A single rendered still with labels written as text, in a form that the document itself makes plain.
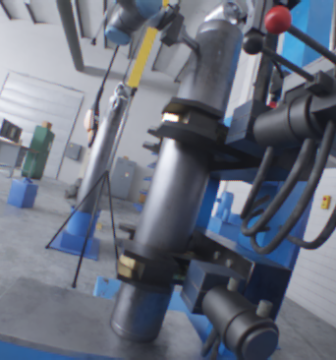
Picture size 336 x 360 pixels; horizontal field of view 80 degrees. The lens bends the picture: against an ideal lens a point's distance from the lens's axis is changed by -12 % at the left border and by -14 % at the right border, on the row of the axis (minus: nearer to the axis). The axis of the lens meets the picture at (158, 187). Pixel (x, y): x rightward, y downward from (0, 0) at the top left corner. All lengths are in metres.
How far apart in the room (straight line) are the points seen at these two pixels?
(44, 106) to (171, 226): 11.89
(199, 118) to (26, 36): 14.05
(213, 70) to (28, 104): 12.08
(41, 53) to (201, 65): 13.01
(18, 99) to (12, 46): 3.02
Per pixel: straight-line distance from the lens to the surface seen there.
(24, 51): 14.11
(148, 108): 12.21
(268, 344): 0.53
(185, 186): 0.79
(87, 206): 2.09
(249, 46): 0.40
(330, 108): 0.47
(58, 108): 12.26
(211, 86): 0.90
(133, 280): 0.68
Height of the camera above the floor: 0.70
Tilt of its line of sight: 2 degrees up
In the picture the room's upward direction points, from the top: 17 degrees clockwise
